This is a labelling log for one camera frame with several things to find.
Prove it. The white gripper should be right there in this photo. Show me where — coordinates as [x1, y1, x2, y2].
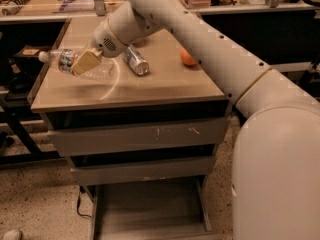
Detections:
[71, 17, 128, 75]

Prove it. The clear plastic water bottle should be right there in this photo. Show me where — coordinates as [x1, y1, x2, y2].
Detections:
[38, 49, 115, 83]

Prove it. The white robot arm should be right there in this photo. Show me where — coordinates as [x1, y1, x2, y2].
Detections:
[72, 0, 320, 240]

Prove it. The grey drawer cabinet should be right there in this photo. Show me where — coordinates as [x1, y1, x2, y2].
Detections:
[27, 11, 243, 240]

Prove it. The grey middle drawer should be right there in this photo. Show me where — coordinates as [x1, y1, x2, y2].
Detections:
[71, 156, 214, 186]

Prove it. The grey drawer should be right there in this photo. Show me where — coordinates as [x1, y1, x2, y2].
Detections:
[48, 117, 229, 156]
[71, 156, 214, 186]
[90, 177, 223, 240]

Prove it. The grey top drawer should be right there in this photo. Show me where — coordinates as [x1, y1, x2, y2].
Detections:
[48, 117, 229, 156]

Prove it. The grey bottom drawer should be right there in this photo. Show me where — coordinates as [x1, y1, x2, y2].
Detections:
[90, 177, 223, 240]

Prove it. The silver soda can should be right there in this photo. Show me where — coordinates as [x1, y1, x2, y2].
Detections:
[123, 45, 149, 76]

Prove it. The dark box with label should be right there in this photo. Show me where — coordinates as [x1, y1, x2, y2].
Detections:
[13, 45, 51, 66]

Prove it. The black coiled spring tool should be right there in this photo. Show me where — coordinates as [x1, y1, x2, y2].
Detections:
[1, 0, 30, 16]

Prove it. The orange fruit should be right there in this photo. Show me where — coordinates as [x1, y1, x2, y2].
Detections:
[180, 48, 197, 67]

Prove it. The white object on floor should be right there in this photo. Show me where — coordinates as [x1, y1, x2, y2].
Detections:
[1, 229, 22, 240]

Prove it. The black cable on floor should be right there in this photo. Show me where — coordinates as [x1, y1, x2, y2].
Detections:
[76, 186, 93, 220]

